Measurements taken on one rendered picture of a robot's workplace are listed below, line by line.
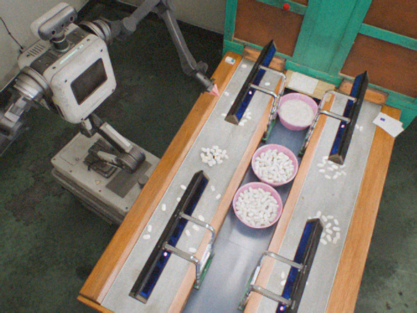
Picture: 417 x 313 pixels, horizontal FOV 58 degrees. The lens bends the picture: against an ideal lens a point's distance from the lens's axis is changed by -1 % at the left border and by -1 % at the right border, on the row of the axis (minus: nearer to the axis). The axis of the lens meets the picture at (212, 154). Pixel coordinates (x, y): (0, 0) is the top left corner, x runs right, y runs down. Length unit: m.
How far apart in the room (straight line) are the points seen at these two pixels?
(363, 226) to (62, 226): 2.04
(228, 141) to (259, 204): 0.44
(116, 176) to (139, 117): 0.95
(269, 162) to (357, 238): 0.62
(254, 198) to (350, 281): 0.64
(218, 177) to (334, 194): 0.66
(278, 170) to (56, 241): 1.65
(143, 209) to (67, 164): 0.77
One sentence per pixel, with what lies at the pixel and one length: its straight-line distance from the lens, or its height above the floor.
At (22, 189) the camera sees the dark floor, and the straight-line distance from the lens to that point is 3.25.
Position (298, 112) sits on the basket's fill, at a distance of 2.51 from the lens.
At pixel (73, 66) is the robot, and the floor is 1.44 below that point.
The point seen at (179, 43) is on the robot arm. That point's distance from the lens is 2.29.
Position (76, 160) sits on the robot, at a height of 0.47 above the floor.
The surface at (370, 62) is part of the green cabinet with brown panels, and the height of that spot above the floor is 1.03.
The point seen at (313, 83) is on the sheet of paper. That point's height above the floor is 0.78.
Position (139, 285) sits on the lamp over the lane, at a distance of 1.59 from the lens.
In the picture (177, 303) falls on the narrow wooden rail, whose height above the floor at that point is 0.76.
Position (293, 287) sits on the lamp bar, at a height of 1.11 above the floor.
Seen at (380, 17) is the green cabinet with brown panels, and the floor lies 1.33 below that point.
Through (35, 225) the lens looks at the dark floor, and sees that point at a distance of 3.07.
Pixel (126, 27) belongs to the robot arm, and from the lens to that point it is 2.05.
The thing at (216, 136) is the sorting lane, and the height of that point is 0.74.
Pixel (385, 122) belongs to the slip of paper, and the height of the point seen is 0.77.
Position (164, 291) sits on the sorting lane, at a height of 0.74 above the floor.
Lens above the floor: 2.65
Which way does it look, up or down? 58 degrees down
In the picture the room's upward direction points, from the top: 4 degrees clockwise
